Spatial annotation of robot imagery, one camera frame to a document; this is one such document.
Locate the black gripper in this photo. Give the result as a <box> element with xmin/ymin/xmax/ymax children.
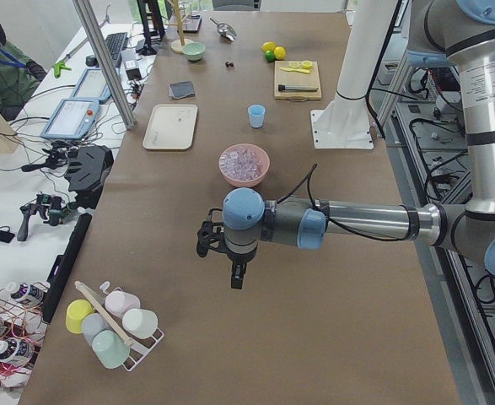
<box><xmin>224</xmin><ymin>235</ymin><xmax>257</xmax><ymax>289</ymax></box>

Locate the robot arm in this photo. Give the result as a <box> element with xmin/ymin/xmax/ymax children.
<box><xmin>220</xmin><ymin>1</ymin><xmax>495</xmax><ymax>289</ymax></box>

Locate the pile of ice cubes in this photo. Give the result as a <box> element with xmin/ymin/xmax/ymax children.
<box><xmin>218</xmin><ymin>146</ymin><xmax>263</xmax><ymax>181</ymax></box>

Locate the white cup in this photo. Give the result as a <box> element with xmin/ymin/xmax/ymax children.
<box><xmin>122</xmin><ymin>308</ymin><xmax>159</xmax><ymax>339</ymax></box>

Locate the pink cup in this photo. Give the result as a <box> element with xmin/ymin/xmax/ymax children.
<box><xmin>105</xmin><ymin>290</ymin><xmax>141</xmax><ymax>318</ymax></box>

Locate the mint green cup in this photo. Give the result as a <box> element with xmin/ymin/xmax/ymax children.
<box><xmin>92</xmin><ymin>330</ymin><xmax>130</xmax><ymax>369</ymax></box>

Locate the grey cup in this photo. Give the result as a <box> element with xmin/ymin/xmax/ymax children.
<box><xmin>82</xmin><ymin>312</ymin><xmax>109</xmax><ymax>346</ymax></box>

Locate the light blue cup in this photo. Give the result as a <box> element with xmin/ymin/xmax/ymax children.
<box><xmin>247</xmin><ymin>104</ymin><xmax>266</xmax><ymax>128</ymax></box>

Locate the yellow cup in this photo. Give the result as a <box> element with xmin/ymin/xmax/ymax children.
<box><xmin>65</xmin><ymin>299</ymin><xmax>94</xmax><ymax>334</ymax></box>

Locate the wooden cup tree stand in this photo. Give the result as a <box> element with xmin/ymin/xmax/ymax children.
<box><xmin>166</xmin><ymin>0</ymin><xmax>192</xmax><ymax>54</ymax></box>

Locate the metal ice scoop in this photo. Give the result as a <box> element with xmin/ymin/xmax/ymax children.
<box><xmin>209</xmin><ymin>17</ymin><xmax>237</xmax><ymax>42</ymax></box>

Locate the pink bowl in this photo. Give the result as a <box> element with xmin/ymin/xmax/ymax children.
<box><xmin>218</xmin><ymin>143</ymin><xmax>270</xmax><ymax>187</ymax></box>

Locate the cream rabbit tray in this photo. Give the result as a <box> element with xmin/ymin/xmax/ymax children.
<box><xmin>143</xmin><ymin>104</ymin><xmax>198</xmax><ymax>150</ymax></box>

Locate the black bar device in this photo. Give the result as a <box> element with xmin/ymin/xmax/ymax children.
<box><xmin>42</xmin><ymin>213</ymin><xmax>93</xmax><ymax>324</ymax></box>

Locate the black gripper stand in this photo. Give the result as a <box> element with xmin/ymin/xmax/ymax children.
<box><xmin>64</xmin><ymin>145</ymin><xmax>114</xmax><ymax>209</ymax></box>

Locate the steel muddler black tip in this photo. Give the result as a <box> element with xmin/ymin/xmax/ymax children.
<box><xmin>277</xmin><ymin>84</ymin><xmax>319</xmax><ymax>92</ymax></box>

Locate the grey folded cloth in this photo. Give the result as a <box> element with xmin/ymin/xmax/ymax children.
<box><xmin>169</xmin><ymin>81</ymin><xmax>196</xmax><ymax>100</ymax></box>

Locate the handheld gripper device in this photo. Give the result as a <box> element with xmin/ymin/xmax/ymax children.
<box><xmin>17</xmin><ymin>193</ymin><xmax>79</xmax><ymax>241</ymax></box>

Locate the wooden cutting board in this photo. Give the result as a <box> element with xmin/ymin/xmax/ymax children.
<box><xmin>274</xmin><ymin>61</ymin><xmax>322</xmax><ymax>101</ymax></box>

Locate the yellow plastic knife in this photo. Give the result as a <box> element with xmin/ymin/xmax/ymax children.
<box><xmin>278</xmin><ymin>67</ymin><xmax>311</xmax><ymax>74</ymax></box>

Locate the green lime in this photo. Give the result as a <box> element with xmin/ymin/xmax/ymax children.
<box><xmin>264</xmin><ymin>51</ymin><xmax>275</xmax><ymax>63</ymax></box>

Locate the half lemon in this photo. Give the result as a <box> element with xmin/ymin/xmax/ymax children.
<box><xmin>301</xmin><ymin>60</ymin><xmax>313</xmax><ymax>70</ymax></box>

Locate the whole lemon front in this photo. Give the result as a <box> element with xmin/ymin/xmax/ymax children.
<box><xmin>273</xmin><ymin>46</ymin><xmax>287</xmax><ymax>60</ymax></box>

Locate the whole lemon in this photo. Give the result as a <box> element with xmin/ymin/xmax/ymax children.
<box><xmin>261</xmin><ymin>41</ymin><xmax>277</xmax><ymax>53</ymax></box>
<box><xmin>273</xmin><ymin>46</ymin><xmax>287</xmax><ymax>60</ymax></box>

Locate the mint green bowl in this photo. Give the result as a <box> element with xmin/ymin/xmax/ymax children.
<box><xmin>182</xmin><ymin>41</ymin><xmax>206</xmax><ymax>62</ymax></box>

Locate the teach pendant front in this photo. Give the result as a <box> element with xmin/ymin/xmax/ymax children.
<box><xmin>40</xmin><ymin>98</ymin><xmax>100</xmax><ymax>140</ymax></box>

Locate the teach pendant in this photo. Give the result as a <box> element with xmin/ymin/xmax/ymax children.
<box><xmin>40</xmin><ymin>98</ymin><xmax>100</xmax><ymax>140</ymax></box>
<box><xmin>71</xmin><ymin>67</ymin><xmax>110</xmax><ymax>104</ymax></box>

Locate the whole lemon rear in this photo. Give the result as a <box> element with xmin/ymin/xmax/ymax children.
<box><xmin>261</xmin><ymin>41</ymin><xmax>277</xmax><ymax>53</ymax></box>

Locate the teach pendant rear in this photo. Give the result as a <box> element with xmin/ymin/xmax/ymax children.
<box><xmin>71</xmin><ymin>67</ymin><xmax>110</xmax><ymax>104</ymax></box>

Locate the black keyboard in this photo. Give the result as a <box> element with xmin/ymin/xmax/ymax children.
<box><xmin>105</xmin><ymin>32</ymin><xmax>128</xmax><ymax>68</ymax></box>

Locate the person in green shirt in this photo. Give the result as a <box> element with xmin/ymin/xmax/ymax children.
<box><xmin>0</xmin><ymin>23</ymin><xmax>47</xmax><ymax>121</ymax></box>

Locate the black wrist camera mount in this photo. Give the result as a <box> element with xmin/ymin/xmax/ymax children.
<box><xmin>196</xmin><ymin>208</ymin><xmax>227</xmax><ymax>258</ymax></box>

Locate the white wire cup rack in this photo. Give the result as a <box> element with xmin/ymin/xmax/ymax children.
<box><xmin>100</xmin><ymin>281</ymin><xmax>164</xmax><ymax>371</ymax></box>

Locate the wooden rack handle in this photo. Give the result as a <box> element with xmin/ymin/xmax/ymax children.
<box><xmin>74</xmin><ymin>280</ymin><xmax>134</xmax><ymax>347</ymax></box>

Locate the black picture frame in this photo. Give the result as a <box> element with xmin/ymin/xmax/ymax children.
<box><xmin>167</xmin><ymin>15</ymin><xmax>202</xmax><ymax>34</ymax></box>

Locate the aluminium frame post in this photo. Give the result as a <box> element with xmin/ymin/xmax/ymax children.
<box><xmin>73</xmin><ymin>0</ymin><xmax>135</xmax><ymax>130</ymax></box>

